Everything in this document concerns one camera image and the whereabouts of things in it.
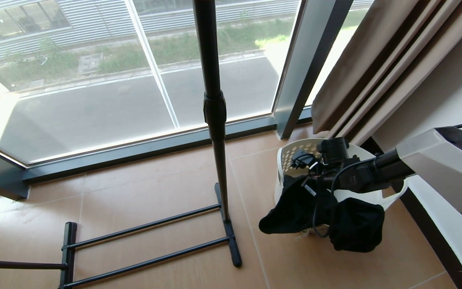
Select beige curtain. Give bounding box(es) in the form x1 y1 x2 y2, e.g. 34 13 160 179
311 0 462 147

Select white laundry basket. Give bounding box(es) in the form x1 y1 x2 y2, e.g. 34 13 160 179
274 138 409 241

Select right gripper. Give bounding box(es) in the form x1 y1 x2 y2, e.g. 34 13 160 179
300 163 338 198

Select black garment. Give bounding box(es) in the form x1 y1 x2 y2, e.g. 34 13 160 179
328 197 385 253

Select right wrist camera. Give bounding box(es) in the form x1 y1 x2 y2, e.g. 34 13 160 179
291 137 351 169

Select black shorts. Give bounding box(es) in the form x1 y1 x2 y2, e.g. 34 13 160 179
259 175 338 242

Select black clothes rack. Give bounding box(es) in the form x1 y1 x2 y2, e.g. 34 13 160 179
0 0 243 289

